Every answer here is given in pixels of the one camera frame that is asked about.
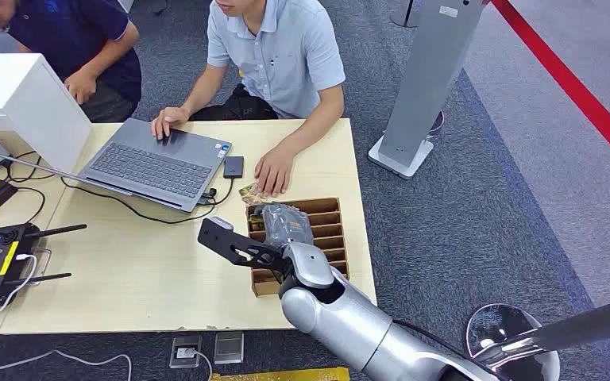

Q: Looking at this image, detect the white floor cable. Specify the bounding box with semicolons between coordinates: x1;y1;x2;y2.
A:
0;348;133;381

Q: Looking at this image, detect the white controller cable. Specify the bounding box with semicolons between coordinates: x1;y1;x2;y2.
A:
0;253;39;319

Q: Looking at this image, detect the floor power socket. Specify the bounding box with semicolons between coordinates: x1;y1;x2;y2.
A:
168;335;204;370

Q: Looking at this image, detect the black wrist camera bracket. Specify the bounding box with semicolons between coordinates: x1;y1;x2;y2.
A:
197;217;291;275

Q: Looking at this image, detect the red barrier belt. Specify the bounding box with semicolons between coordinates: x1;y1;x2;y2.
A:
490;0;610;181

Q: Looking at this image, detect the grey metal bar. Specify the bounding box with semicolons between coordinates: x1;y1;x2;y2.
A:
473;294;610;369

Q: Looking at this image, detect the brown cardboard card holder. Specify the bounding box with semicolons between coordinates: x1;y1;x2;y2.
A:
245;197;351;298

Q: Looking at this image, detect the person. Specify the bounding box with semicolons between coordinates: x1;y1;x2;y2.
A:
0;0;143;124
149;0;346;198

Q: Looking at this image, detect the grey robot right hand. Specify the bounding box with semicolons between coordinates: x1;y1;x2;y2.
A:
252;202;315;250

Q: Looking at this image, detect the black external drive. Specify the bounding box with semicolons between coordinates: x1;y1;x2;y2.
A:
223;156;245;180

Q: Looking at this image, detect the black laptop power cable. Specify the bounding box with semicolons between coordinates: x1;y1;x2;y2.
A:
60;177;217;225

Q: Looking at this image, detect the person's hand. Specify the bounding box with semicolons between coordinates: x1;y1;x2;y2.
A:
64;69;98;105

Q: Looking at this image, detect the grey laptop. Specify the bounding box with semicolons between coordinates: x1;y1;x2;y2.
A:
0;117;233;214

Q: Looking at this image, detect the grey floor cover plate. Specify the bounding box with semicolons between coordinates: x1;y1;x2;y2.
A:
213;331;245;365

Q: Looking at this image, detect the grey kiosk column stand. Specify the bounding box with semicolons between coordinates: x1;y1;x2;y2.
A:
368;0;488;181

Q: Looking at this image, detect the black stanchion base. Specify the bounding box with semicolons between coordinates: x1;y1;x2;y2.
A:
388;0;423;29

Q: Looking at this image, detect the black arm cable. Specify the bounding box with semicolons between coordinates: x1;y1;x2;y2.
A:
393;319;496;370

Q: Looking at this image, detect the white box cabinet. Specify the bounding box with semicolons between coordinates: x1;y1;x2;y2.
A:
0;52;94;175

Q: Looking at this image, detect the person's left hand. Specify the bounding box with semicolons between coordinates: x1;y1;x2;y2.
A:
253;144;296;198

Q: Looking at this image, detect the yellow flat board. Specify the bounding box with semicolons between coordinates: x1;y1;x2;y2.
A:
210;367;351;381

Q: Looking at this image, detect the white socket cable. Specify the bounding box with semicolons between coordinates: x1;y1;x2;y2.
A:
191;349;214;381

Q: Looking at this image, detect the person's right hand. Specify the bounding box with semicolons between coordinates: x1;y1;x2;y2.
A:
150;106;191;141

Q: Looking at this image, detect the black drive cable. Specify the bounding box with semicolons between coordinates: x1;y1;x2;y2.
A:
199;177;236;207

